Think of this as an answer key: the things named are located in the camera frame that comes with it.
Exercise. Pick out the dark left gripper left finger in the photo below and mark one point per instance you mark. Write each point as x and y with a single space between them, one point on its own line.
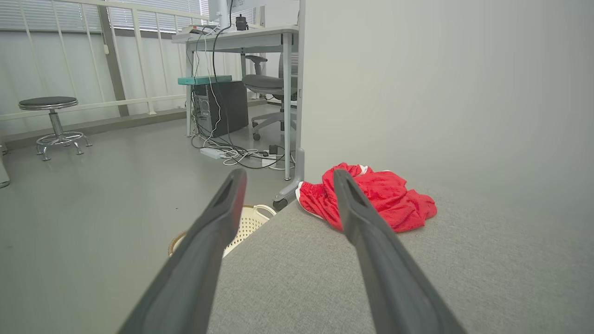
195 278

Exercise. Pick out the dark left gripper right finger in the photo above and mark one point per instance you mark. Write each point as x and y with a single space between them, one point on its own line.
390 278

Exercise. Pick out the red white basketball shorts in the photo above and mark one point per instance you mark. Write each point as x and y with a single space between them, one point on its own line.
399 199

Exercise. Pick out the cream perforated laundry basket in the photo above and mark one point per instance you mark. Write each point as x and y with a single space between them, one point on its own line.
250 222

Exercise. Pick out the white power strip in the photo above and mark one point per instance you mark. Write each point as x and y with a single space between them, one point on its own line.
211 152

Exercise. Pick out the grey partition foot with caster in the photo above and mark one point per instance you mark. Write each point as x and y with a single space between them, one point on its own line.
297 181

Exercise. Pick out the black power adapter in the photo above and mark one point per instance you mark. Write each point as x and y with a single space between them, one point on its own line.
273 150

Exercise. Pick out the black computer tower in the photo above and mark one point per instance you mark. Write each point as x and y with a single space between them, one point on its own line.
227 106

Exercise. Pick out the teal flat box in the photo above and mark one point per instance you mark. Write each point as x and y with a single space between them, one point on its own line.
204 80

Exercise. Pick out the grey office chair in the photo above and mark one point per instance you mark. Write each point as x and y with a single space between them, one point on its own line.
264 83

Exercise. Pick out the round black chrome stool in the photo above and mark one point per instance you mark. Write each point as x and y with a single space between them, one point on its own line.
48 103

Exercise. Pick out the white metal railing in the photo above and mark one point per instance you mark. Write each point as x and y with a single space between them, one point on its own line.
139 46

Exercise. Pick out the white office desk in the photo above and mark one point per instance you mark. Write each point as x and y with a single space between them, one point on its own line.
241 37

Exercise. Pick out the small black desk device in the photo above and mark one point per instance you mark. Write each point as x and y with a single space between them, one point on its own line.
241 23

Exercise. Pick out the white window blind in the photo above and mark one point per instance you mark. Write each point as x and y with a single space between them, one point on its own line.
69 14

